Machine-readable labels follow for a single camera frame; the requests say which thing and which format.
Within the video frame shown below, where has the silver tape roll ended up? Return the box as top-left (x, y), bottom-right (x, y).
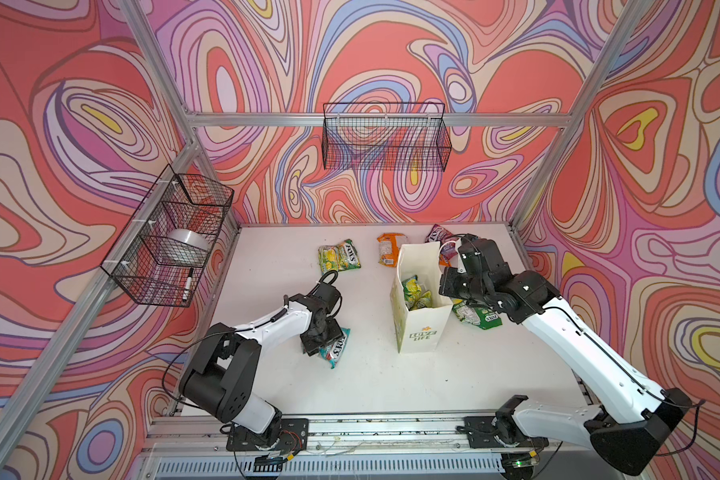
top-left (168, 228), bottom-right (211, 251)

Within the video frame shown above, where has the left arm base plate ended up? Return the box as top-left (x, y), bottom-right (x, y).
top-left (220, 417), bottom-right (309, 453)

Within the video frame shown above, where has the orange Fox's bag small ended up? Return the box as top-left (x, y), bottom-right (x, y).
top-left (377, 233), bottom-right (409, 268)

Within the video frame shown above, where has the purple Fox's berries bag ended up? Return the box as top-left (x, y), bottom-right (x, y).
top-left (424, 224), bottom-right (460, 266)

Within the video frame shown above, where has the black wire basket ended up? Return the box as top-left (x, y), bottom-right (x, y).
top-left (100, 166), bottom-right (234, 307)
top-left (321, 100), bottom-right (452, 172)

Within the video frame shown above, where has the teal Fox's candy bag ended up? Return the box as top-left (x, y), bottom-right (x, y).
top-left (319, 328), bottom-right (351, 369)

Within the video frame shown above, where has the black wire basket back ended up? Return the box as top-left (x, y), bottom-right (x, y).
top-left (321, 100), bottom-right (452, 172)

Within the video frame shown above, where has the white paper bag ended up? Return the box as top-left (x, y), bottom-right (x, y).
top-left (390, 242), bottom-right (453, 354)

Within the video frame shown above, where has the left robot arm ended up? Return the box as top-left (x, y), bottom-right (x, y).
top-left (178, 270), bottom-right (344, 443)

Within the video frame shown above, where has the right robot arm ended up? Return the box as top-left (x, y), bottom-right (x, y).
top-left (439, 234), bottom-right (695, 476)

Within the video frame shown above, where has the black wire basket left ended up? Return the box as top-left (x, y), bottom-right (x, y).
top-left (100, 166), bottom-right (234, 307)

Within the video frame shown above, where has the green Fox's spring tea bag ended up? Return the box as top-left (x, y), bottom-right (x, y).
top-left (452, 299), bottom-right (503, 330)

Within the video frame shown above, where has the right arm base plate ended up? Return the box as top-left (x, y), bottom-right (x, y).
top-left (456, 395), bottom-right (549, 450)

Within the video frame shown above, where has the yellow-green Fox's bag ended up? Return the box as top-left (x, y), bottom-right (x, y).
top-left (318, 239), bottom-right (361, 273)
top-left (401, 275), bottom-right (433, 311)

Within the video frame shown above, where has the black marker pen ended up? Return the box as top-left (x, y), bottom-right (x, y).
top-left (182, 268), bottom-right (194, 302)

